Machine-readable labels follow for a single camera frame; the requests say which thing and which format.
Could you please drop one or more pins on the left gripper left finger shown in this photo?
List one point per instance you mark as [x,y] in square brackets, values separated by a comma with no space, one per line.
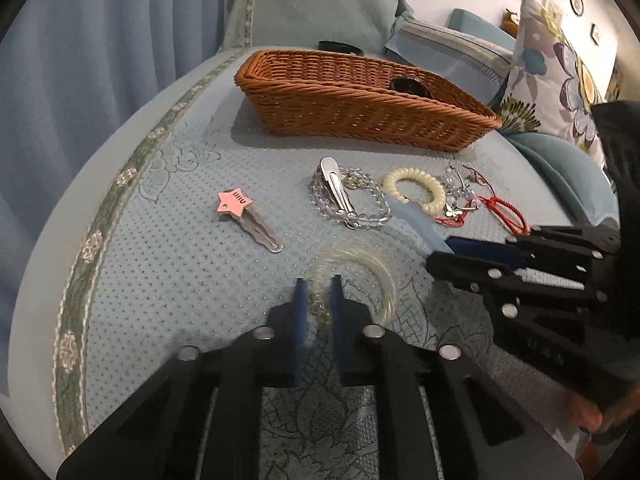
[224,405]

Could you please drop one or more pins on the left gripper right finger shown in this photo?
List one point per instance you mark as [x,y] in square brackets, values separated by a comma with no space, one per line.
[419,425]

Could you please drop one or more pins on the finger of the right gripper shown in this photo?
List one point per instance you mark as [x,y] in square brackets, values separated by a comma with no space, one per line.
[490,251]
[486,278]

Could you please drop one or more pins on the pink star hair clip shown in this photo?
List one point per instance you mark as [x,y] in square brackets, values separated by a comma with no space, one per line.
[239,207]

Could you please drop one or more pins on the silver hair clip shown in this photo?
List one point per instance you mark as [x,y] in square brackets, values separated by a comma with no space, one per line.
[332,180]

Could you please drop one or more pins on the black wrist watch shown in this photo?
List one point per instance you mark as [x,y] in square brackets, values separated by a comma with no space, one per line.
[410,85]

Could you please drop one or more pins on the person's right hand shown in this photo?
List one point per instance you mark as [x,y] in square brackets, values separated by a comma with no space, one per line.
[586,415]

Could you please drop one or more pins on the teal pillow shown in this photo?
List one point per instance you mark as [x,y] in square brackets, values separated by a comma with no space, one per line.
[576,180]

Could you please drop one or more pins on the light blue bed cover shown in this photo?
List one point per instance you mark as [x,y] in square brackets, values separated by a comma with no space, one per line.
[192,221]

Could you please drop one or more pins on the floral pillow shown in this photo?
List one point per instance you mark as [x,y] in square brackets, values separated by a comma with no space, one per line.
[549,89]

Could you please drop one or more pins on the folded striped blanket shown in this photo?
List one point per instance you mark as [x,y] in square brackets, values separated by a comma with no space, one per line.
[475,65]

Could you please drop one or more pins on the orange wicker basket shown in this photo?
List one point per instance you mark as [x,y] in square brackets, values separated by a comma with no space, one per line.
[317,93]

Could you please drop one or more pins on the brown plush toy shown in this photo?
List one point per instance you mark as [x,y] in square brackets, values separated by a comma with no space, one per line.
[510,22]

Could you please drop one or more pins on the blue sofa back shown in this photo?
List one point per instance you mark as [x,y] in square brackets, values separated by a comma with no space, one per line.
[472,24]

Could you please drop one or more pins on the teal headboard cushion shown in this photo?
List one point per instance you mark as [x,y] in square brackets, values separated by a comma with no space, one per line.
[364,24]

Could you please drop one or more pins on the blue curtain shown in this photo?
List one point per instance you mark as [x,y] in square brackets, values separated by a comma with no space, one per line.
[75,75]

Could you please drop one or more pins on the round wall clock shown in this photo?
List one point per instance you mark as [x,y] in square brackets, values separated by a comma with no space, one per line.
[577,7]

